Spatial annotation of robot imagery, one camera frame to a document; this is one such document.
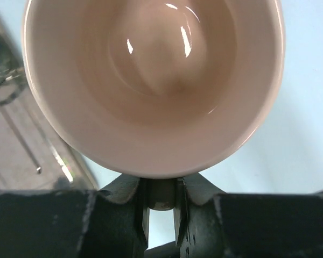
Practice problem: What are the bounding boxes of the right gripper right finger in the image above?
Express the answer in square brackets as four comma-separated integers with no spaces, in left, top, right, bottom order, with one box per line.
[174,174,323,257]

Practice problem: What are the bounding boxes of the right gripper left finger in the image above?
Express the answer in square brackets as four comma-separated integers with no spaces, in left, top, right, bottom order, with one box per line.
[0,175,149,257]

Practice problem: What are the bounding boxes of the pink orange mug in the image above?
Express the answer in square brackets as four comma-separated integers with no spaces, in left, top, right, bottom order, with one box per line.
[22,1,285,180]

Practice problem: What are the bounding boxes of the steel tray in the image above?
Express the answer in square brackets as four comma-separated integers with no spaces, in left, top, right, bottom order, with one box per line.
[0,19,98,190]

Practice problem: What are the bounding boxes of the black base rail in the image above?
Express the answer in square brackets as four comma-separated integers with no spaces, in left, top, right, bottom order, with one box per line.
[144,241,180,258]

